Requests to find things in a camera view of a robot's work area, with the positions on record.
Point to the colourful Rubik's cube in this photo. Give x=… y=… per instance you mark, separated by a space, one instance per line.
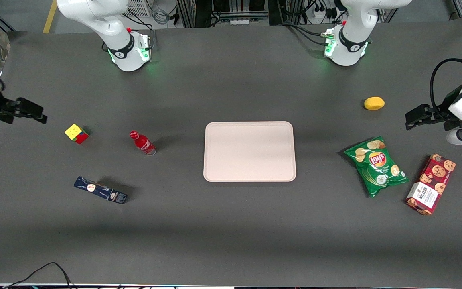
x=75 y=133

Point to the white power strip with plugs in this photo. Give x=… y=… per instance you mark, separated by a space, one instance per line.
x=324 y=14

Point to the black metal equipment rack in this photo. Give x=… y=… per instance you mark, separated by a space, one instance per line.
x=199 y=12

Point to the red cookie box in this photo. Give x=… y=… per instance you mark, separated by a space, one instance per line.
x=431 y=184

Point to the small white power strip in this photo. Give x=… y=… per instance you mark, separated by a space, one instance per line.
x=240 y=21

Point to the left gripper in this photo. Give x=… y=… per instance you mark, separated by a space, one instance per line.
x=444 y=109

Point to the red coke bottle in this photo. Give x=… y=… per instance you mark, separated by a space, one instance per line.
x=144 y=145

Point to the dark blue snack box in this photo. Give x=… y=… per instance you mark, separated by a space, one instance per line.
x=100 y=190

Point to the white perforated box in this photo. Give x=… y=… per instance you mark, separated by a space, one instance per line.
x=138 y=7

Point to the aluminium frame post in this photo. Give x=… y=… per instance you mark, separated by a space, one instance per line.
x=458 y=8

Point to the beige plastic tray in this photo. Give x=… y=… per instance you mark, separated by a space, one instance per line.
x=249 y=151

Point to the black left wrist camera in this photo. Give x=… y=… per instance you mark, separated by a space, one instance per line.
x=451 y=100

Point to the green Lay's chips bag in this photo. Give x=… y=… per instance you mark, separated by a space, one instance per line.
x=377 y=166

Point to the yellow lemon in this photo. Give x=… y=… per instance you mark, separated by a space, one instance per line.
x=374 y=103

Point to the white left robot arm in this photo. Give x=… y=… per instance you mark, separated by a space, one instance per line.
x=351 y=40

